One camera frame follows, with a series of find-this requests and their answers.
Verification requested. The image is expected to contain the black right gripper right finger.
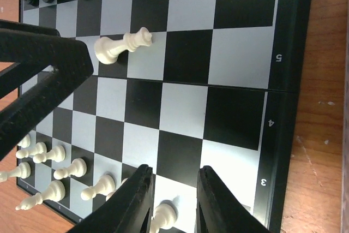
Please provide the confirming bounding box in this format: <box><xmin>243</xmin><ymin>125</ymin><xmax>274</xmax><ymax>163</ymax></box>
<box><xmin>196</xmin><ymin>165</ymin><xmax>269</xmax><ymax>233</ymax></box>

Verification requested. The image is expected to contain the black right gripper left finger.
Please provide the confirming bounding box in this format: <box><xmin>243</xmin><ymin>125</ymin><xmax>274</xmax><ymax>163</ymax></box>
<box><xmin>69</xmin><ymin>164</ymin><xmax>153</xmax><ymax>233</ymax></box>

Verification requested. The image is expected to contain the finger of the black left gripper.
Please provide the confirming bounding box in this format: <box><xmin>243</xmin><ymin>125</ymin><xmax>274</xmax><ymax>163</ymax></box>
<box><xmin>1</xmin><ymin>20</ymin><xmax>93</xmax><ymax>158</ymax></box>

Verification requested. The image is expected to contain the white chess pawn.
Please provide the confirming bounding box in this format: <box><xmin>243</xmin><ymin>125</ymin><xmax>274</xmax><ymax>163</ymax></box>
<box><xmin>53</xmin><ymin>158</ymin><xmax>87</xmax><ymax>180</ymax></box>
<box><xmin>81</xmin><ymin>175</ymin><xmax>116</xmax><ymax>201</ymax></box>
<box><xmin>149</xmin><ymin>203</ymin><xmax>177</xmax><ymax>233</ymax></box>

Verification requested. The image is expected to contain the white chess queen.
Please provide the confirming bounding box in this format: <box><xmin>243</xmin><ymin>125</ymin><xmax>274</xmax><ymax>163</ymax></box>
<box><xmin>94</xmin><ymin>27</ymin><xmax>152</xmax><ymax>64</ymax></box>

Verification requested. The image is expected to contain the white chess bishop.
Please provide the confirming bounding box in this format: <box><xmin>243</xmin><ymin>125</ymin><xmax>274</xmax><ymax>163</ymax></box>
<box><xmin>15</xmin><ymin>180</ymin><xmax>66</xmax><ymax>211</ymax></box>

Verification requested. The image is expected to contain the white chess piece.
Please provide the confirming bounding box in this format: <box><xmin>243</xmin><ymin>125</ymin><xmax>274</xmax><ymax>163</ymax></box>
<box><xmin>0</xmin><ymin>162</ymin><xmax>31</xmax><ymax>183</ymax></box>
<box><xmin>33</xmin><ymin>145</ymin><xmax>66</xmax><ymax>163</ymax></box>
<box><xmin>16</xmin><ymin>142</ymin><xmax>47</xmax><ymax>159</ymax></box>

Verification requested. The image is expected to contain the black and silver chessboard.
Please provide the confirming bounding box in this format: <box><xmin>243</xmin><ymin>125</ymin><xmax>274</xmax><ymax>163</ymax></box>
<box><xmin>16</xmin><ymin>0</ymin><xmax>311</xmax><ymax>232</ymax></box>

